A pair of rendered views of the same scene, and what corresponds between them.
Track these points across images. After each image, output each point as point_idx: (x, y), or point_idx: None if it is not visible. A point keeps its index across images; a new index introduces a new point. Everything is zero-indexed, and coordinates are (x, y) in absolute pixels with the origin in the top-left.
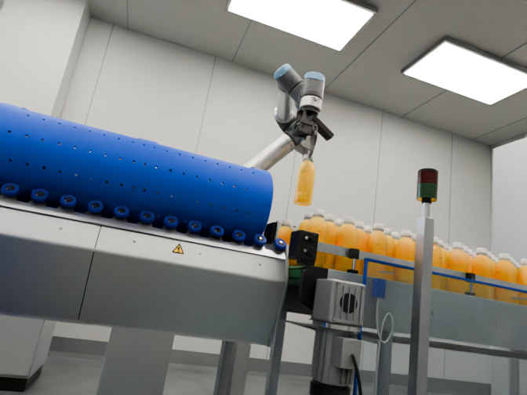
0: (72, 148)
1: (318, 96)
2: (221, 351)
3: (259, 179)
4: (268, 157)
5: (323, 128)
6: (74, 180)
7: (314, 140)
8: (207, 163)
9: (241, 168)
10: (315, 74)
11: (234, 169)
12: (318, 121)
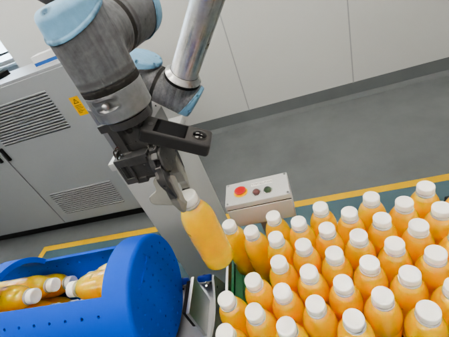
0: None
1: (105, 90)
2: None
3: (109, 328)
4: (200, 15)
5: (175, 147)
6: None
7: (170, 193)
8: (37, 331)
9: (80, 313)
10: (45, 25)
11: (73, 325)
12: (154, 141)
